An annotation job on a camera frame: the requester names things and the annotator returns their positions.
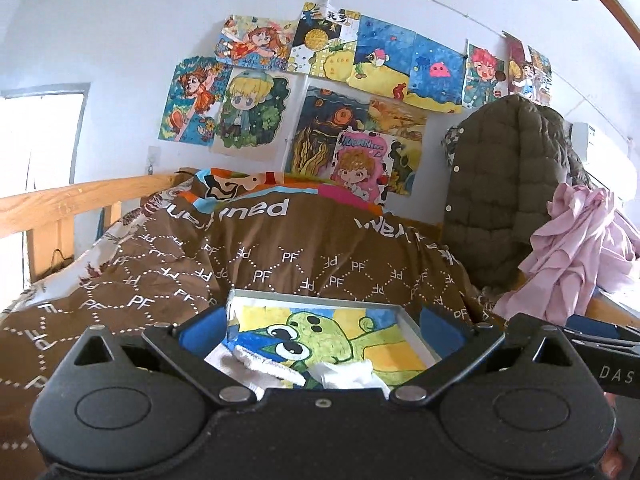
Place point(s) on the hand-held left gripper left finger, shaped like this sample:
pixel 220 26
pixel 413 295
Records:
pixel 204 332

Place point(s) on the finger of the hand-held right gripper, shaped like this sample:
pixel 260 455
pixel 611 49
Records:
pixel 604 334

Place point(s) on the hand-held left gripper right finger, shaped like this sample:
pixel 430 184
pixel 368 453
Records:
pixel 441 331

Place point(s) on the white terry sock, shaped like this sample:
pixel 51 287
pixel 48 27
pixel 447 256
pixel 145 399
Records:
pixel 250 362

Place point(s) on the white cloth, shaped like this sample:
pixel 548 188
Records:
pixel 345 376

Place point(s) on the pink garment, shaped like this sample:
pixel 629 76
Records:
pixel 575 245

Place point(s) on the brown patterned quilt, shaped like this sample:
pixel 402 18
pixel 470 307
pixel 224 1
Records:
pixel 280 260

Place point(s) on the frog drawing paper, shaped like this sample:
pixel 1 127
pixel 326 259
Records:
pixel 330 337

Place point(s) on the white leaf print sheet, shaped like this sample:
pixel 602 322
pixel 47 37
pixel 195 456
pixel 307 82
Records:
pixel 105 232

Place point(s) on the orange colourful blanket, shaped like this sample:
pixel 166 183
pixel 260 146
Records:
pixel 260 185

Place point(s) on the olive puffer jacket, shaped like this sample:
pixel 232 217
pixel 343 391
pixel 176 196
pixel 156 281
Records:
pixel 505 180

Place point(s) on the pink chibi boy poster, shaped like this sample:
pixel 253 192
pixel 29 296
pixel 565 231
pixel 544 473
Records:
pixel 357 170

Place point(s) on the white air conditioner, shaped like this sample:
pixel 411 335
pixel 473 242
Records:
pixel 600 147

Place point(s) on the orange autumn landscape painting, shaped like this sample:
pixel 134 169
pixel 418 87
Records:
pixel 402 132

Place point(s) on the blond chibi drawing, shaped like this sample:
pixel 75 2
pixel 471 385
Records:
pixel 250 110

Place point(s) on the orange-haired girl blue drawing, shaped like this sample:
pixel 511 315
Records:
pixel 187 102

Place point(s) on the dark swirly night painting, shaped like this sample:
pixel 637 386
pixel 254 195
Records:
pixel 320 127

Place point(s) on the pink jellyfish sea painting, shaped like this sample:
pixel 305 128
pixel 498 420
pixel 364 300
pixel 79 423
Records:
pixel 437 75

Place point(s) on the red-haired chibi drawing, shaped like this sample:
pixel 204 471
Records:
pixel 484 76

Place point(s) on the blue dress girl drawing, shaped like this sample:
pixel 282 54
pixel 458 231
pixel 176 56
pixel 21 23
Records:
pixel 540 77

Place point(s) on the beach painting with fish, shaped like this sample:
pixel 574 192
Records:
pixel 380 62

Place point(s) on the flying red-haired girl drawing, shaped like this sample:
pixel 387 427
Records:
pixel 255 42

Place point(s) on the yellow pineapple drawing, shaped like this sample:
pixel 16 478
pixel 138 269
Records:
pixel 320 40

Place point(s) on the clear wall hook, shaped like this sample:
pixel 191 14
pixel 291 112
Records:
pixel 152 156

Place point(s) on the wooden bed rail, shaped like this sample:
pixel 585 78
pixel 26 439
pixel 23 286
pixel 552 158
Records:
pixel 40 170

